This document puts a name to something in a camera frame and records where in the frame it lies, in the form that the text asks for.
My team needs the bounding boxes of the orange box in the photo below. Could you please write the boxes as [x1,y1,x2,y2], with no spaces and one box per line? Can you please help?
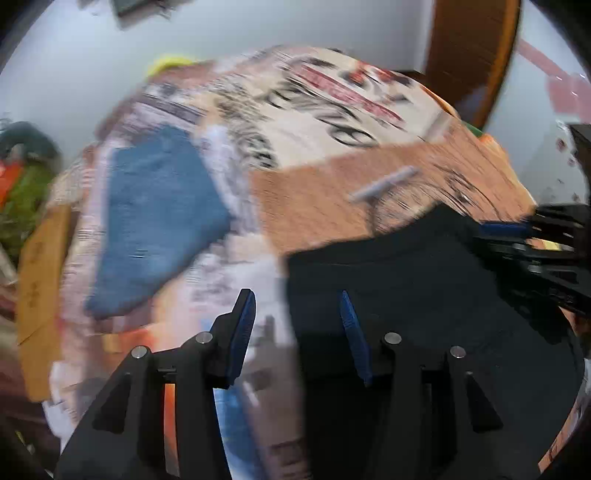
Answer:
[0,161,24,206]

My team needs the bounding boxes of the yellow pillow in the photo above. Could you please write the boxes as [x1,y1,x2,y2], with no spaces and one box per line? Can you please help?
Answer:
[146,55,197,78]

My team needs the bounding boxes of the black pants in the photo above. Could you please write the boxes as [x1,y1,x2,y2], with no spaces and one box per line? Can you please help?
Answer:
[287,204,584,479]

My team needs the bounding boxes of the grey plush toy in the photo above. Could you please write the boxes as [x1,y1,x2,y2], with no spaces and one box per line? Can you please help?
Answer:
[1,121,58,160]

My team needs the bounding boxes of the green patterned box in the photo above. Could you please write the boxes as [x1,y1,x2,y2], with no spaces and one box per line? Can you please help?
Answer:
[1,162,54,266]

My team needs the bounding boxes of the brown wooden door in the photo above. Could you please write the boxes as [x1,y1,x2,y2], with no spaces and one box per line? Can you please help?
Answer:
[424,0,522,129]

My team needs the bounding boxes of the folded blue jeans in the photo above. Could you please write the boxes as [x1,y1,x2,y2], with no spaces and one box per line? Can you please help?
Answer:
[85,125,231,320]

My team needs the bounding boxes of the wall mounted black television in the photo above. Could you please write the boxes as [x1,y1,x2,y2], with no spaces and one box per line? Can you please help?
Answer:
[111,0,170,18]

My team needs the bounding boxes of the newspaper print bed sheet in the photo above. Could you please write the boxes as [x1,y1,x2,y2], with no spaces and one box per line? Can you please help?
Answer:
[51,47,535,479]

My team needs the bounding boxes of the wooden lap table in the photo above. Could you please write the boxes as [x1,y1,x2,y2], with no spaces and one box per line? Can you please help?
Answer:
[15,204,71,403]

